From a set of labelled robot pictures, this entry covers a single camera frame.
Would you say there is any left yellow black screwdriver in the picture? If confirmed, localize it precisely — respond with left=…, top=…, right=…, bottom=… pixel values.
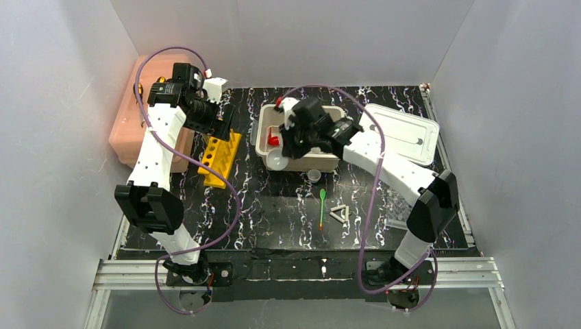
left=134, top=82, right=145, bottom=127

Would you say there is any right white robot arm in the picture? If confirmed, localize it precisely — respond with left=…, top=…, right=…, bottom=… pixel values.
left=275, top=97, right=459, bottom=271

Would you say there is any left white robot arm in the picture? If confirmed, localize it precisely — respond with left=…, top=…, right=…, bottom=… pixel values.
left=114, top=62, right=234, bottom=283

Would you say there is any beige plastic bin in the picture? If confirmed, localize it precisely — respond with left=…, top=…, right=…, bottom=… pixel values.
left=253, top=104, right=340, bottom=173

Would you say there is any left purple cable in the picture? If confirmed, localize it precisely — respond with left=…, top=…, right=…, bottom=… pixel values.
left=135, top=47, right=243, bottom=316

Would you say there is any aluminium frame rail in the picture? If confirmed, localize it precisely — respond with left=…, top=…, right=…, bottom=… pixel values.
left=93, top=86, right=504, bottom=311

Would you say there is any white ceramic evaporating dish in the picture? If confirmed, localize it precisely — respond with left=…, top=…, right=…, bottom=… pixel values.
left=266, top=148, right=289, bottom=171

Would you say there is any yellow test tube rack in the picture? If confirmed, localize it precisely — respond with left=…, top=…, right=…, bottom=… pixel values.
left=197, top=130, right=242, bottom=189

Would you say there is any white bin lid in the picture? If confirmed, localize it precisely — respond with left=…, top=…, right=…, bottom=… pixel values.
left=365, top=103, right=440, bottom=167

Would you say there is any small white crucible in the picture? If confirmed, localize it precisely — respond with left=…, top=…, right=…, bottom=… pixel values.
left=307, top=169, right=322, bottom=184

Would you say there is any white clay triangle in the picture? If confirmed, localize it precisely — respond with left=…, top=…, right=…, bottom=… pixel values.
left=330, top=204, right=350, bottom=224

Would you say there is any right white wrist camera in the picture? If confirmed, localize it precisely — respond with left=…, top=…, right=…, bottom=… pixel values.
left=275, top=97, right=299, bottom=130

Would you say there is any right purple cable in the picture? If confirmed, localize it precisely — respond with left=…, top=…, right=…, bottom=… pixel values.
left=279, top=85, right=439, bottom=314

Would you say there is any pink plastic storage box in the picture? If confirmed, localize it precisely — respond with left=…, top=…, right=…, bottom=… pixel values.
left=109, top=53, right=189, bottom=168

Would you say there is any purple cable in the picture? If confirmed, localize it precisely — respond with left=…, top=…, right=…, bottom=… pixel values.
left=135, top=47, right=243, bottom=316
left=279, top=85, right=439, bottom=314

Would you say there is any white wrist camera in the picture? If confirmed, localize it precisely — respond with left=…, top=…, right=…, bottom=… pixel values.
left=275, top=97, right=299, bottom=130
left=202, top=77, right=228, bottom=103

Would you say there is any clear well plate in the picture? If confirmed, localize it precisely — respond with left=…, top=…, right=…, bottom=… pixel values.
left=385, top=190, right=412, bottom=230

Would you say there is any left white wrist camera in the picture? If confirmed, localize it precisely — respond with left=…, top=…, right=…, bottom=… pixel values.
left=202, top=77, right=228, bottom=103

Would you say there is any red capped wash bottle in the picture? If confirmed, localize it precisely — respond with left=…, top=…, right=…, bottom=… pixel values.
left=267, top=125, right=282, bottom=147

